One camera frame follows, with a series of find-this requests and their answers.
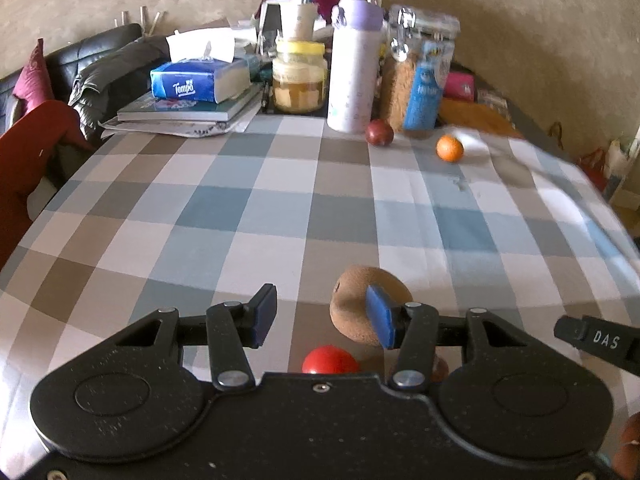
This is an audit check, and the wooden cutting board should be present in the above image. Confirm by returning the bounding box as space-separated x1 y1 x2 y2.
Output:
439 97 523 138

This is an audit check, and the red shopping bag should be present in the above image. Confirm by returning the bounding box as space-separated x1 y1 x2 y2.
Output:
575 147 608 191

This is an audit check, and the brown kiwi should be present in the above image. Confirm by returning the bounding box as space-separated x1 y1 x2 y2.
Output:
329 266 414 347

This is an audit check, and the red tomato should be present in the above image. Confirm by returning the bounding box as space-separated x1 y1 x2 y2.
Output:
302 345 362 375

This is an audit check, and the blue tissue pack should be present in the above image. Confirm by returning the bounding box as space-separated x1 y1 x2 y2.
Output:
150 57 252 104

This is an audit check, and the black leather sofa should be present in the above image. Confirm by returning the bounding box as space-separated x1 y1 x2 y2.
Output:
0 22 143 111

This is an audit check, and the white shopping bag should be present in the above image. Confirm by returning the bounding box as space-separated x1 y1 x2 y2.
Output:
602 137 640 206

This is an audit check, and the checked tablecloth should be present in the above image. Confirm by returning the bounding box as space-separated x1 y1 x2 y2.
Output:
0 112 640 480

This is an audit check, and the magenta cushion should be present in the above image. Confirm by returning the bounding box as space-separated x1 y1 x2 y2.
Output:
12 39 55 103

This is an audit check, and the pink pouch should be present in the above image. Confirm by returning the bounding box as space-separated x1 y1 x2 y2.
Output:
444 72 476 101

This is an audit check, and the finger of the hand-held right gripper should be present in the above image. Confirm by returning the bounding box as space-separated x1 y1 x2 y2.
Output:
554 314 640 377

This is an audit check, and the orange mandarin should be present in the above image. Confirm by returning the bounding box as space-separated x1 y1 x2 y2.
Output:
436 135 465 163

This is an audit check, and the white tissue paper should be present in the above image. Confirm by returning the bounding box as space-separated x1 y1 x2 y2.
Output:
166 27 237 64

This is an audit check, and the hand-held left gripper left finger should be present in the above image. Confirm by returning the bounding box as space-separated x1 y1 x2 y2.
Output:
114 283 278 393

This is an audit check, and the stack of books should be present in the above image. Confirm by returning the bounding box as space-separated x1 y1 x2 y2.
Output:
99 82 266 138

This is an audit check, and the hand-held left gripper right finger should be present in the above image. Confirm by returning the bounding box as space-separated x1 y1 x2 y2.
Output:
365 284 531 393

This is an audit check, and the clear jar with blue label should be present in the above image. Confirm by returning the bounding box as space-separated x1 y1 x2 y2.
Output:
379 5 460 140

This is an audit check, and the white bottle with purple lid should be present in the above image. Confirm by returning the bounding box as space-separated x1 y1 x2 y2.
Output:
327 0 383 134

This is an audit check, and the glass jar with yellow lid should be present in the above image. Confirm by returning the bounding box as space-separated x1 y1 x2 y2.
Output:
271 40 329 114

